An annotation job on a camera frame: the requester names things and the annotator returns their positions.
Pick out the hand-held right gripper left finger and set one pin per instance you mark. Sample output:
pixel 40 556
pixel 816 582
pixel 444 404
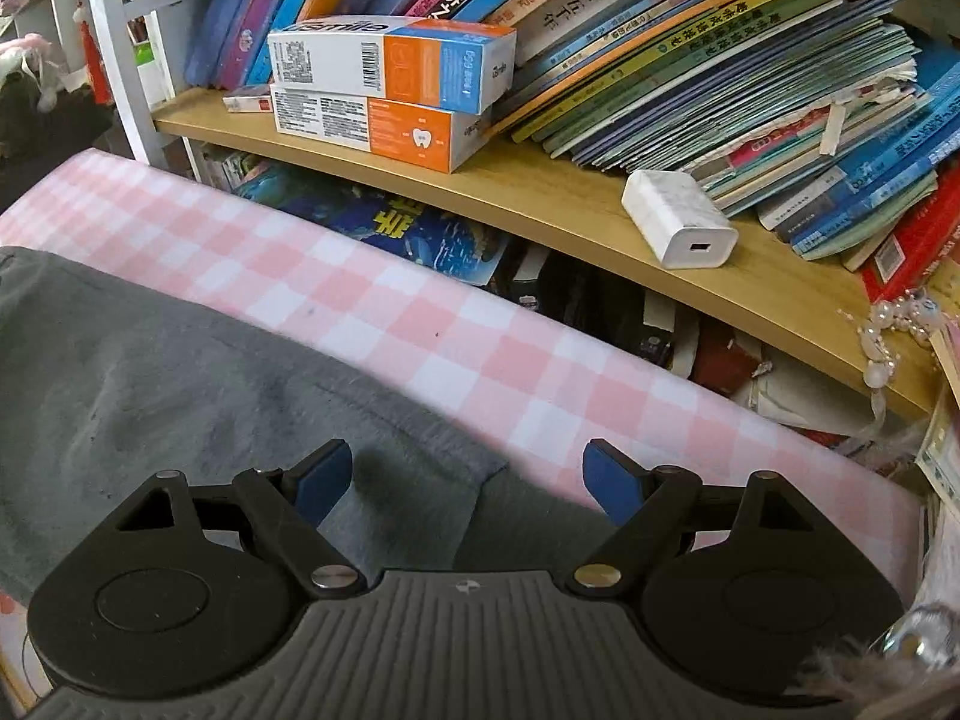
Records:
pixel 322 481

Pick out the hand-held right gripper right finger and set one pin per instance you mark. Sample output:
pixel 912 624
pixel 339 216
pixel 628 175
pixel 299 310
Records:
pixel 613 481

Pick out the grey garment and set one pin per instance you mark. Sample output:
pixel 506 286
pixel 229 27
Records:
pixel 187 405

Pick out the pile of clutter under shelf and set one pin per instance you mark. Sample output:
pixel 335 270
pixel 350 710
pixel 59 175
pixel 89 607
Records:
pixel 712 367

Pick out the pink checkered bed sheet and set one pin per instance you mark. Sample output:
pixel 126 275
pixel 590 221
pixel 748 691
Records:
pixel 465 337

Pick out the blue ocean picture book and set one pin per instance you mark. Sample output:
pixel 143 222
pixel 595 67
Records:
pixel 382 229

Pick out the white charger adapter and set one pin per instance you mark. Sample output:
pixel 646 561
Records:
pixel 679 219

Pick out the wooden shelf board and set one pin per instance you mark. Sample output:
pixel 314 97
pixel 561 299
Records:
pixel 570 202

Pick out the white and orange box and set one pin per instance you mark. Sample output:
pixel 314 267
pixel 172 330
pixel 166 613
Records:
pixel 375 127

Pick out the small red and white box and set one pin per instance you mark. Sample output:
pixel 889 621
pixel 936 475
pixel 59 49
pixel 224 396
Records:
pixel 247 100

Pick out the white and blue box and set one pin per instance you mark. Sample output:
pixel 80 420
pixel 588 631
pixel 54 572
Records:
pixel 397 60

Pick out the row of leaning books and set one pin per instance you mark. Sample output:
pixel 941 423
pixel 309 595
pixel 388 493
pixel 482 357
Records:
pixel 675 52

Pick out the white metal shelf frame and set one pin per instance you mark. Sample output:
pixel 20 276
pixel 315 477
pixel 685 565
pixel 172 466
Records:
pixel 124 52

